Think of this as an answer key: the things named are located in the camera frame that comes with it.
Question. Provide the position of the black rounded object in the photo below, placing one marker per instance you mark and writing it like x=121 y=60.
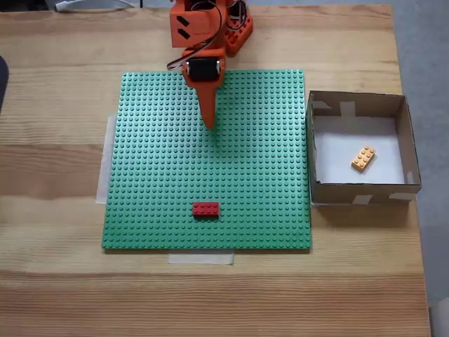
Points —
x=3 y=80

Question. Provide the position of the red lego block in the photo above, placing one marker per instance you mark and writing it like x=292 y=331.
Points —
x=206 y=210

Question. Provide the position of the green lego baseplate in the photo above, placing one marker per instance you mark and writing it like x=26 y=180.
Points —
x=158 y=175

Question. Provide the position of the white paper sheet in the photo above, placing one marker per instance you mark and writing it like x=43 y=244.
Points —
x=333 y=154

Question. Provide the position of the masking tape strip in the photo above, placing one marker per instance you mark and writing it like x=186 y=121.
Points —
x=103 y=168
x=200 y=258

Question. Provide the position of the open cardboard box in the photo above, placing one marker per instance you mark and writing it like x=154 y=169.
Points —
x=361 y=194

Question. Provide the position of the yellow lego block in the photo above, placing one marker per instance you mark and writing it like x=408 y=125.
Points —
x=363 y=159

